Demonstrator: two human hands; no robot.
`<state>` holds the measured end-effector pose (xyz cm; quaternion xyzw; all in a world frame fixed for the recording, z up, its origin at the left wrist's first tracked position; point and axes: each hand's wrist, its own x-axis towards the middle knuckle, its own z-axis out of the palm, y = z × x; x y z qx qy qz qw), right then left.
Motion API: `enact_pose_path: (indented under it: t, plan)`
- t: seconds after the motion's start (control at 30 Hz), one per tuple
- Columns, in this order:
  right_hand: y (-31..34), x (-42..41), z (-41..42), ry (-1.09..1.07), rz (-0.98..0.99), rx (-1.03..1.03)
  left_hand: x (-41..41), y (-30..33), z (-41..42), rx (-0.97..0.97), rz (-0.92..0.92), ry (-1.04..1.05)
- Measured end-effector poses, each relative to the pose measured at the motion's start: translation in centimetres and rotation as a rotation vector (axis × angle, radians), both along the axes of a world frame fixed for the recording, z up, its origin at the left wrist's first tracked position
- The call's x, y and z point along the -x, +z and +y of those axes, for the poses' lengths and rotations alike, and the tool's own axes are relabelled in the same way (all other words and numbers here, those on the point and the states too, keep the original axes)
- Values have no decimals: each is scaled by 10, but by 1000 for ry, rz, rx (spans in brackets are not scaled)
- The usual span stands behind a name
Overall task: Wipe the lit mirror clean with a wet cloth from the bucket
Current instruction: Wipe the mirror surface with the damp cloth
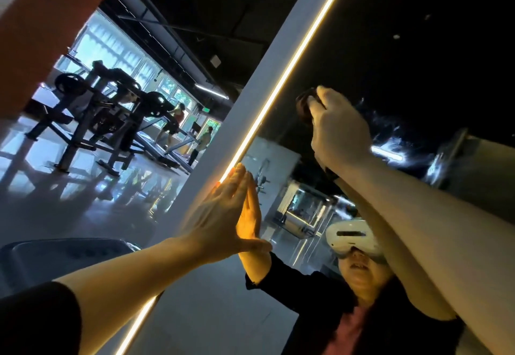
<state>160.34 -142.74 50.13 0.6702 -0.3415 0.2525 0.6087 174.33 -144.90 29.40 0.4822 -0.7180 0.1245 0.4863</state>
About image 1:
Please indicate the person's right hand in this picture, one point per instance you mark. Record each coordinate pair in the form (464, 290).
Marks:
(338, 129)

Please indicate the large bright gym window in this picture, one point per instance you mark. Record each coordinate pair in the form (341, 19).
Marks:
(113, 53)

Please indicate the dark grey plastic bin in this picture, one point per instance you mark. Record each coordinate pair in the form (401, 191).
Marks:
(56, 258)

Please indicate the ceiling tube light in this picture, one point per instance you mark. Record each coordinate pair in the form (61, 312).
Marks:
(211, 91)

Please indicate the large wall mirror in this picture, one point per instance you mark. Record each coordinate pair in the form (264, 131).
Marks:
(402, 29)

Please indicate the dark brown cleaning cloth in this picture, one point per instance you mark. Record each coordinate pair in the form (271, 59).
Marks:
(306, 105)

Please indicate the person's left hand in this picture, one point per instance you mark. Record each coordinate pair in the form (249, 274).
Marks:
(217, 222)

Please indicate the black gym weight machine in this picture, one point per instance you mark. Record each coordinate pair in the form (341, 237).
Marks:
(104, 113)

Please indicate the person's left forearm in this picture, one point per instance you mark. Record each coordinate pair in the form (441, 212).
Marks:
(129, 290)

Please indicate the red square pillar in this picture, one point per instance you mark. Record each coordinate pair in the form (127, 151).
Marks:
(48, 29)

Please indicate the person's right forearm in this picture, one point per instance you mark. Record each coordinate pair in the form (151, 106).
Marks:
(442, 238)

